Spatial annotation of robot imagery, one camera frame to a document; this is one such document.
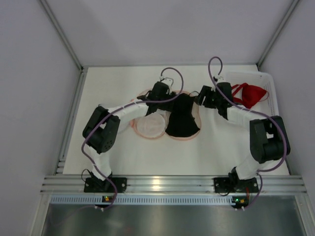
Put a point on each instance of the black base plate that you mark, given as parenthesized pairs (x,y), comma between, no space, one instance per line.
(229,185)
(95,185)

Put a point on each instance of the red bra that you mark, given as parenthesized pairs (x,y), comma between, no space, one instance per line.
(248,95)

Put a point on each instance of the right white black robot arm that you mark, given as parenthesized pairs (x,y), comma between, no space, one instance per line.
(268,141)

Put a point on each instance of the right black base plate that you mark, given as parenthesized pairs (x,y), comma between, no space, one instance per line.
(229,185)

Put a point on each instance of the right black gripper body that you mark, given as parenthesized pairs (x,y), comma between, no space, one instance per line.
(203,97)

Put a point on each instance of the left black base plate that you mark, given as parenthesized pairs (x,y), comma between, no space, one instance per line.
(95,185)

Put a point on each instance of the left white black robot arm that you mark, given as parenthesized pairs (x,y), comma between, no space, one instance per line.
(102,128)

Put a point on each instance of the pink floral mesh laundry bag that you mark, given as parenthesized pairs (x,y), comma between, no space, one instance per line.
(154,125)

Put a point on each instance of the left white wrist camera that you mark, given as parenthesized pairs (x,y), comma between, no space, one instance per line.
(167,80)

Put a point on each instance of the white plastic basket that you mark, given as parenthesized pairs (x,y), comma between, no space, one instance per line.
(268,104)

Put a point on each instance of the grey slotted cable duct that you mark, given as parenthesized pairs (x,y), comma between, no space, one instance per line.
(147,200)

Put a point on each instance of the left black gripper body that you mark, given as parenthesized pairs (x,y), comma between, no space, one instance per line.
(171,105)

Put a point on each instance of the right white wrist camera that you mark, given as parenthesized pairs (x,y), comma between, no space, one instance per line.
(219,79)

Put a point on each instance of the aluminium mounting rail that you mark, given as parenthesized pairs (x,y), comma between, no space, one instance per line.
(200,185)

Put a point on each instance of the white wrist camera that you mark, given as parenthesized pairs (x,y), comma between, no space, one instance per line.
(219,79)
(167,80)

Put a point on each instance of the black bra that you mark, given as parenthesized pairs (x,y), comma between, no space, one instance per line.
(181,122)

